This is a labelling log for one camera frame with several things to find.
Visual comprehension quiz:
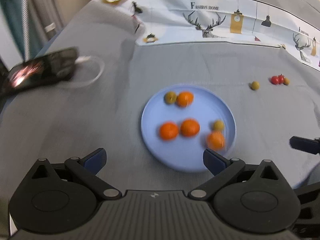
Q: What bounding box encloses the blue plate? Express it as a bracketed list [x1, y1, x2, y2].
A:
[141, 84, 237, 173]

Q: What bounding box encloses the black smartphone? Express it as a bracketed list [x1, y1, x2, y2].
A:
[0, 47, 78, 98]

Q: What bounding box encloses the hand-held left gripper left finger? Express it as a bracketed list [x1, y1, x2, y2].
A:
[24, 147, 123, 202]

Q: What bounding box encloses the white charging cable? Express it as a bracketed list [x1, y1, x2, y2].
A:
[75, 56, 105, 87]

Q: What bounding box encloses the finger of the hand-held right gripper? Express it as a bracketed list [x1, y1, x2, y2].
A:
[289, 136, 320, 156]

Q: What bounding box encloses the orange mandarin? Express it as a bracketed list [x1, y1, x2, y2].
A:
[206, 131, 226, 152]
[159, 122, 179, 141]
[180, 119, 201, 137]
[176, 91, 194, 107]

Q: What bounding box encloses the white deer printed sheet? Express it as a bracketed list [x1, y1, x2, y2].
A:
[95, 0, 320, 72]

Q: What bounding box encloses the teal curtain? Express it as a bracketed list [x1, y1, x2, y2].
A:
[0, 0, 28, 63]

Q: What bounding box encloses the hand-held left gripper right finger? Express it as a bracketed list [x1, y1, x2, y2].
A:
[187, 148, 290, 201]

